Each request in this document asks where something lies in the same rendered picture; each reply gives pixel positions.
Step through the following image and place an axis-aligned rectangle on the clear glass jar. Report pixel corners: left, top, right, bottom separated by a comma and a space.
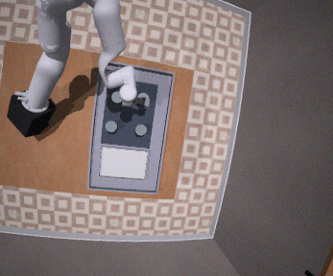
137, 93, 149, 99
111, 91, 122, 104
106, 121, 118, 132
135, 124, 147, 135

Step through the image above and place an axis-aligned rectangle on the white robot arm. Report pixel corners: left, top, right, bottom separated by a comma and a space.
15, 0, 150, 113

